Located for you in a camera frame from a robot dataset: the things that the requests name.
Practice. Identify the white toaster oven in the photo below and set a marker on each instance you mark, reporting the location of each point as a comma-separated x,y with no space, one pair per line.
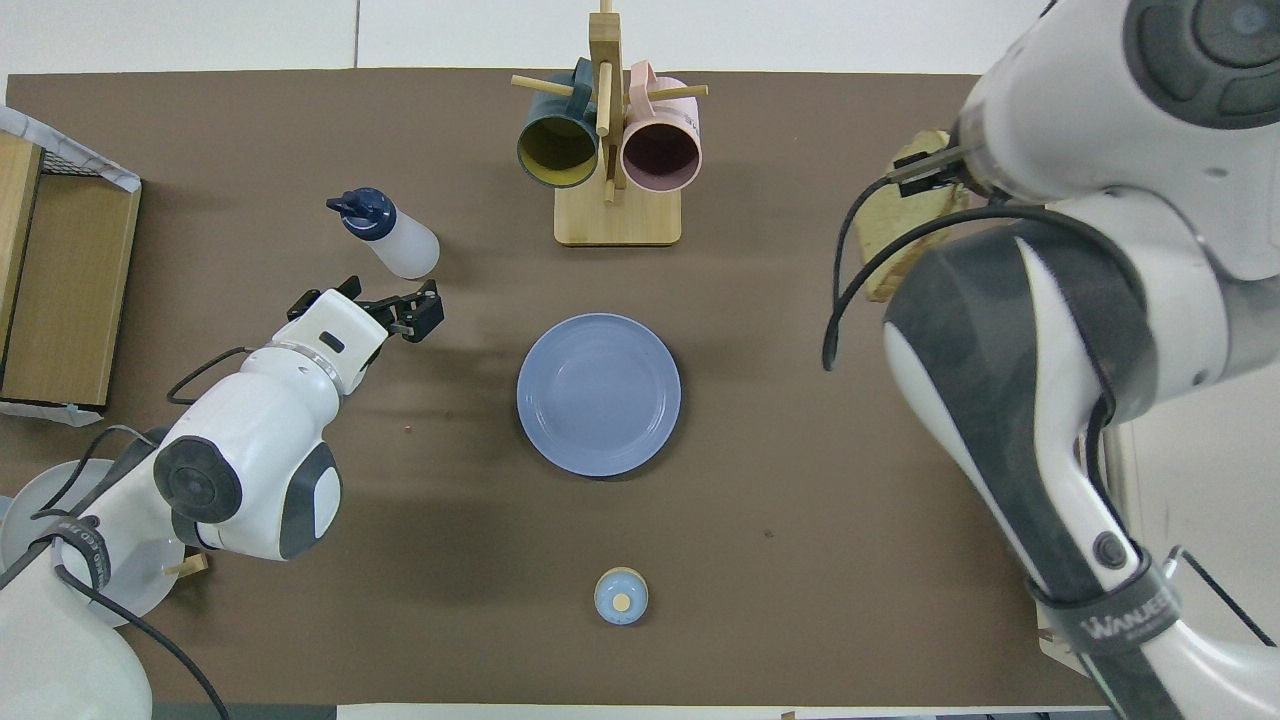
1220,500

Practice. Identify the pink mug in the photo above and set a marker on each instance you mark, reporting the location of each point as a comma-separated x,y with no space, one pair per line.
660,150

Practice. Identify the white checked cloth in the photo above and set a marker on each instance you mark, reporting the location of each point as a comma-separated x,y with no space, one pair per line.
80,160

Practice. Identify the toast bread slice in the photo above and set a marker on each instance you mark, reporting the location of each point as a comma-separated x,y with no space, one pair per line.
890,250

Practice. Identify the wooden mug tree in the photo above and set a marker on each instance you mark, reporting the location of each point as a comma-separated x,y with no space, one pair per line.
618,220

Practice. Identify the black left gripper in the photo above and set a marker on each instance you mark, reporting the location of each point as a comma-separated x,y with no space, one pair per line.
390,315

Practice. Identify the translucent squeeze bottle blue cap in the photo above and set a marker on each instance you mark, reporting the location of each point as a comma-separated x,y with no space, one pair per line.
400,245

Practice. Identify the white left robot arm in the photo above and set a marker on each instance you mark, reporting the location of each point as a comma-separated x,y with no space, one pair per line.
260,420

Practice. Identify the small blue seasoning shaker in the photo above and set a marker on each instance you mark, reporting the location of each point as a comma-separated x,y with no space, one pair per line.
620,596

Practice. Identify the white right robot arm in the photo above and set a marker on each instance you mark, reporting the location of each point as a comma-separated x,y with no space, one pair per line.
1080,100

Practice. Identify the blue round plate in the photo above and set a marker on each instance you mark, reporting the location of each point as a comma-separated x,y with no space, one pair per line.
598,395

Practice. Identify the dark teal mug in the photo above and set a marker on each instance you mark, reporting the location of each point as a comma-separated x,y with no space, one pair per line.
557,150

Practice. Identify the grey round plate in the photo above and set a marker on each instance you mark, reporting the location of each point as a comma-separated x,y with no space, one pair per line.
140,590

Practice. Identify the brown table mat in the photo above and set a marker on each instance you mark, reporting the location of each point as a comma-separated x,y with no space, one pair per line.
700,600

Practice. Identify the white paper scrap with tape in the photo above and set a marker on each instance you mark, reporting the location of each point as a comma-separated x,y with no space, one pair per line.
50,412

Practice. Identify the wooden plate rack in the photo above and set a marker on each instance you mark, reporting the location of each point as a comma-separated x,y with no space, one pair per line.
190,565

